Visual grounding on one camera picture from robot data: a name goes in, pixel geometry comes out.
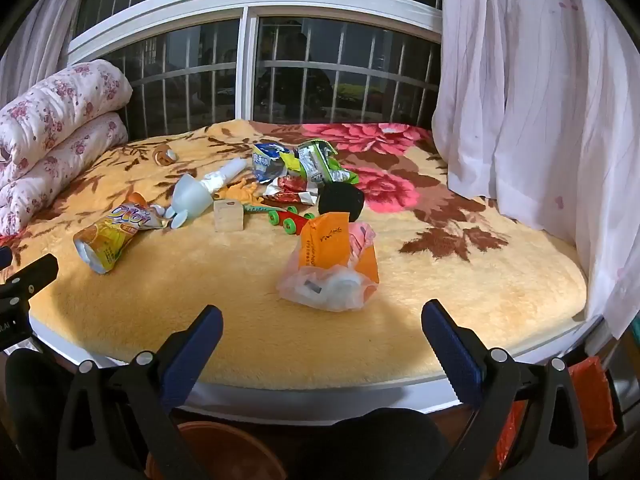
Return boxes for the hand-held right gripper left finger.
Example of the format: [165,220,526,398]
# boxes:
[56,304,224,480]

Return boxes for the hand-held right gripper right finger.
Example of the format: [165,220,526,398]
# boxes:
[421,300,588,480]

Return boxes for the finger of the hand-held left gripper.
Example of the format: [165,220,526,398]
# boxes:
[0,254,59,311]

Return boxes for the translucent white tube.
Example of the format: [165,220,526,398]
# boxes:
[165,174,216,231]

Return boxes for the floral plush blanket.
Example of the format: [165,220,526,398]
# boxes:
[0,120,588,391]

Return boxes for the yellow orange snack bag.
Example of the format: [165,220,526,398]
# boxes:
[73,191,168,275]

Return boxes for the brown plastic bucket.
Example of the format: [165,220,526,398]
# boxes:
[145,420,288,480]

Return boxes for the white platform edge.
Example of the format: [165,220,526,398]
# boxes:
[27,310,608,413]

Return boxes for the red toy car green wheels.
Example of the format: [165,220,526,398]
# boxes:
[267,205,317,236]

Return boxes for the plain orange plastic bag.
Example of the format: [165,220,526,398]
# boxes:
[495,357,618,466]

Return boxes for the orange toy dinosaur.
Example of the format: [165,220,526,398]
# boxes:
[212,179,263,206]

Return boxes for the orange printed translucent plastic bag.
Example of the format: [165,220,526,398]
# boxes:
[276,211,380,312]

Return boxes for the brown hair claw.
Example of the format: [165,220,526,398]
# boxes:
[152,144,179,167]

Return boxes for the red snack wrapper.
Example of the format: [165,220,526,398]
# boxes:
[262,176,321,206]

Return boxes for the black round cap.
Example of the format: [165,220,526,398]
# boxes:
[318,183,365,222]

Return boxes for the blue snack wrapper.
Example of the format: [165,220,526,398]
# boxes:
[251,142,291,183]

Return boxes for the green white snack wrapper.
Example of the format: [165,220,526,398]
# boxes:
[280,140,360,184]

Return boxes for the sheer pink-white curtain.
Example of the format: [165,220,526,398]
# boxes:
[0,0,96,106]
[431,0,640,341]

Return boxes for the white window security bars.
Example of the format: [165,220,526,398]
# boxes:
[75,0,443,133]

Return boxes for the white window frame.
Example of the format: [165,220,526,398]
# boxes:
[67,0,443,133]

